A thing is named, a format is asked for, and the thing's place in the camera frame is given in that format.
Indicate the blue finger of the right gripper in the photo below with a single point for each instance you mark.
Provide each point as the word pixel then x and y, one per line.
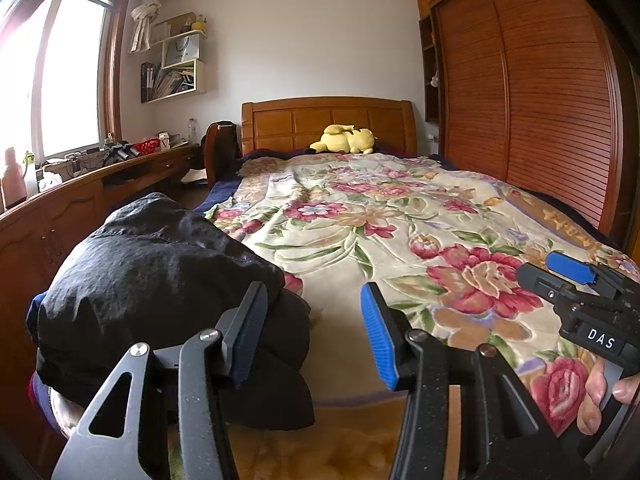
pixel 575 270

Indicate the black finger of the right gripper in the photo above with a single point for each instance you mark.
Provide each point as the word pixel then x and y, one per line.
pixel 551 287

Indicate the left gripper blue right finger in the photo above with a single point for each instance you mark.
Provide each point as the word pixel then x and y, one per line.
pixel 385 329

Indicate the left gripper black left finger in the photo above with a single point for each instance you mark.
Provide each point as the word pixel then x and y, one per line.
pixel 240 330

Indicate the dark navy jacket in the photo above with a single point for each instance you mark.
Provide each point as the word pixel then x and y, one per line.
pixel 158 273

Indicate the floral bed blanket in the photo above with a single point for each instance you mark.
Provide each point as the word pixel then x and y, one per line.
pixel 443 246

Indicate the navy bed sheet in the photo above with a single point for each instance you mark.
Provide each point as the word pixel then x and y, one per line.
pixel 231 179

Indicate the wooden chair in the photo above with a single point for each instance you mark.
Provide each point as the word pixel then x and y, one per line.
pixel 220 149

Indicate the yellow plush toy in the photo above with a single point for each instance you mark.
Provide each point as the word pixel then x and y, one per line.
pixel 345 139

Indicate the clear plastic bottle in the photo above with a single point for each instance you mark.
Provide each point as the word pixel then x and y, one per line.
pixel 192 133

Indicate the red basket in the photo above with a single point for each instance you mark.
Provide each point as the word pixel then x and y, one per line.
pixel 147 147

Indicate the wooden slatted wardrobe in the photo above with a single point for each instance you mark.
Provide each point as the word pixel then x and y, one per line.
pixel 539 94

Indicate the wooden bed headboard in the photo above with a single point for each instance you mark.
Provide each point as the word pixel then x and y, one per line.
pixel 289 125

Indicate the wooden desk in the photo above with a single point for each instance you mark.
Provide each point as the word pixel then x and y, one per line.
pixel 36 237

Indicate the pink bottle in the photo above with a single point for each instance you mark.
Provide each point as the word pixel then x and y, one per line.
pixel 13 183

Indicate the window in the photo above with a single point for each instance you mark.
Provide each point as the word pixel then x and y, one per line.
pixel 51 72

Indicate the white tied curtain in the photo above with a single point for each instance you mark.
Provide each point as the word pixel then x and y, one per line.
pixel 144 15

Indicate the white wall shelf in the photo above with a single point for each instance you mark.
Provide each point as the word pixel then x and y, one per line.
pixel 176 67

